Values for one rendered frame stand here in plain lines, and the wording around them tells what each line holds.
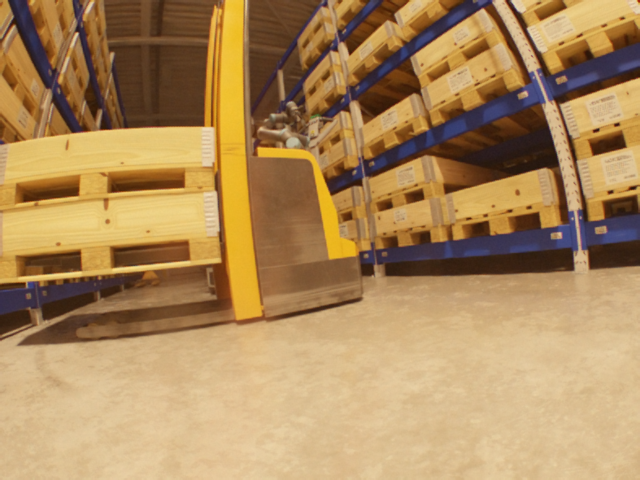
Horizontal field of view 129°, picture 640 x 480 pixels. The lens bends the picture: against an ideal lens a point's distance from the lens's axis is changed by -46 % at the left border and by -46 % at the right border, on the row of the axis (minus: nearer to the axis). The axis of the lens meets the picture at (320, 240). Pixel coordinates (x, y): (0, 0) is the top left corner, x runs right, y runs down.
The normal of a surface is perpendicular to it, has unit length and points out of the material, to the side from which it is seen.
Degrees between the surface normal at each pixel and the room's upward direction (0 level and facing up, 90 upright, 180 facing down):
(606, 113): 90
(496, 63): 90
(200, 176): 90
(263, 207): 90
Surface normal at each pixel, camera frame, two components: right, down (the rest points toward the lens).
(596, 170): -0.88, 0.08
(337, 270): 0.47, -0.10
